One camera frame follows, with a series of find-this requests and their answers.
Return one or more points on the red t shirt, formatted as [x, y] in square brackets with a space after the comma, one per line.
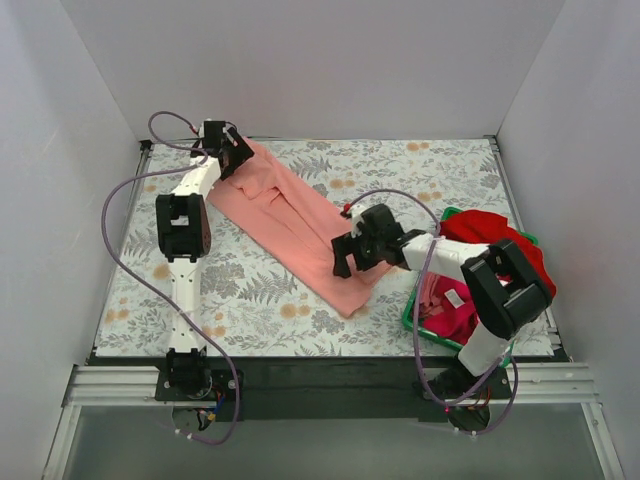
[477, 226]

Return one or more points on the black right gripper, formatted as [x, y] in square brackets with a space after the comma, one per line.
[347, 248]

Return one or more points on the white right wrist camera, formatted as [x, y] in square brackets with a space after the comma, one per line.
[353, 213]

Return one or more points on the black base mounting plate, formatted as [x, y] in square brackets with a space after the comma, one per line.
[315, 388]

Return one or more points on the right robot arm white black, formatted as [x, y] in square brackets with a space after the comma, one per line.
[505, 288]

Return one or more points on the floral patterned table mat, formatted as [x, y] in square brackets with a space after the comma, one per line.
[250, 304]

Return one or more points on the magenta t shirt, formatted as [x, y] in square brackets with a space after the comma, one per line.
[457, 322]

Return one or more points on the green plastic basket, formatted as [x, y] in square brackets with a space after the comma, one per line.
[480, 281]

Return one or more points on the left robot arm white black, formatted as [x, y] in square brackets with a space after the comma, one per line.
[185, 238]

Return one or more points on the salmon pink t shirt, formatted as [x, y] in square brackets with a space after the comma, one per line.
[295, 224]

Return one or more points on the dusty pink t shirt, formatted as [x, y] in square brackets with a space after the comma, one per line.
[432, 299]

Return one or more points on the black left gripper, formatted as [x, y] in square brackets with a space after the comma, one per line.
[233, 151]

